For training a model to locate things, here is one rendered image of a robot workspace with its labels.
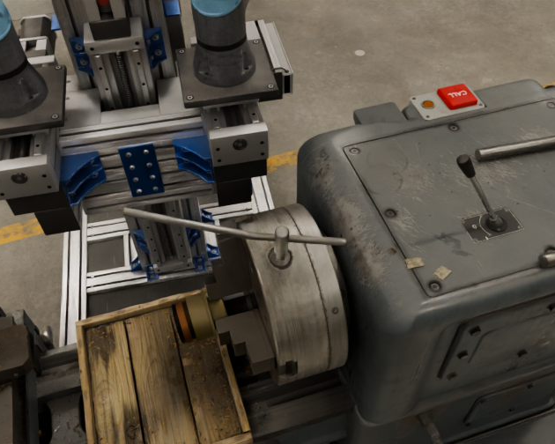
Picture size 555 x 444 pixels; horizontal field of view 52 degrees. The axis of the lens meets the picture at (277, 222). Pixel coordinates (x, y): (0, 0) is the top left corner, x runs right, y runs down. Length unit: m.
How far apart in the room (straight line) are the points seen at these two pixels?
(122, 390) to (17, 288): 1.45
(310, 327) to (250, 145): 0.55
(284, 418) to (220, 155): 0.60
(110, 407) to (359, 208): 0.63
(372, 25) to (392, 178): 2.90
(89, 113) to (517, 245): 1.05
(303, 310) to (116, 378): 0.49
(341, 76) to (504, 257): 2.56
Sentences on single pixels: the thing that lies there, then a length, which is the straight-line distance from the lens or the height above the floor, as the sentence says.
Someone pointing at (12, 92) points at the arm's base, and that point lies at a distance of 1.41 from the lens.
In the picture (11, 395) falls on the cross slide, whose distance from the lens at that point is 1.21.
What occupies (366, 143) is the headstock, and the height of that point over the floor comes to 1.25.
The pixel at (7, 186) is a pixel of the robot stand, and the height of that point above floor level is 1.07.
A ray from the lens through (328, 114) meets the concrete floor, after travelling 3.13.
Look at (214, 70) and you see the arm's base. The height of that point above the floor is 1.20.
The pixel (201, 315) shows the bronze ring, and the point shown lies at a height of 1.12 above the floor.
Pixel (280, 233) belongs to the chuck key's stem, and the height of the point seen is 1.32.
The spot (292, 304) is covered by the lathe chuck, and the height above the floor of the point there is 1.20.
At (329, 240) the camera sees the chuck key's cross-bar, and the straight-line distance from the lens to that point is 0.87.
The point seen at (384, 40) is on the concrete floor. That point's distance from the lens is 3.75.
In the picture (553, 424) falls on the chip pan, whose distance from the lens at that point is 1.68.
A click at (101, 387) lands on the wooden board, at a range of 1.26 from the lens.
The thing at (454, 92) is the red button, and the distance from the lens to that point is 1.22.
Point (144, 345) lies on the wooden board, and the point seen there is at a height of 0.88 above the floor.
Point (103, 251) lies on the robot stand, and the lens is 2.34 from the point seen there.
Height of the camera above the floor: 1.98
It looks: 50 degrees down
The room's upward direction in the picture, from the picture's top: 1 degrees counter-clockwise
